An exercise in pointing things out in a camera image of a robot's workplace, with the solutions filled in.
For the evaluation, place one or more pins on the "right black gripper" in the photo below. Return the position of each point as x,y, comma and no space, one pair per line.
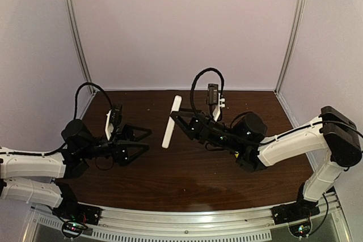
197,124

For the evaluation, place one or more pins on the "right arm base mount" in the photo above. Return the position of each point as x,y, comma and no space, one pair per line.
297,215

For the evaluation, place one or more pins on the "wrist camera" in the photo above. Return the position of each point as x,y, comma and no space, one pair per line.
215,101
113,120

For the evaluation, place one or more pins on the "aluminium front rail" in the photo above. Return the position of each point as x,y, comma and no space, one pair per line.
255,224

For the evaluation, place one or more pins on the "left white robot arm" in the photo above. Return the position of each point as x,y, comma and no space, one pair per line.
18,168

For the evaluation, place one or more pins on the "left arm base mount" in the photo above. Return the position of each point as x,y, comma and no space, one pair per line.
77,219

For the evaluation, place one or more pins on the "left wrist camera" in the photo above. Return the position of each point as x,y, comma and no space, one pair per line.
113,120

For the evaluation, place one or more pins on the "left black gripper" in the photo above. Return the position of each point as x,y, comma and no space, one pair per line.
119,143

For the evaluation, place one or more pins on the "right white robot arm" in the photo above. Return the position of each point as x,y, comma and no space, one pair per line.
246,138

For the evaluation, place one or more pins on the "left aluminium corner post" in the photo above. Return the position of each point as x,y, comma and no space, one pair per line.
77,40

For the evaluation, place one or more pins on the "white remote control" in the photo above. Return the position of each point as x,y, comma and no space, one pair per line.
171,123

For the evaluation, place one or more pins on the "right aluminium corner post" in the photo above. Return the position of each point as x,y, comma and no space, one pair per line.
297,17

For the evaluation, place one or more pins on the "aluminium corner post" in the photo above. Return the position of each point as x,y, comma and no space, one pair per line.
297,17
77,40

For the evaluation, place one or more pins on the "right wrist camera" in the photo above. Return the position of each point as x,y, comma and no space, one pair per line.
215,101

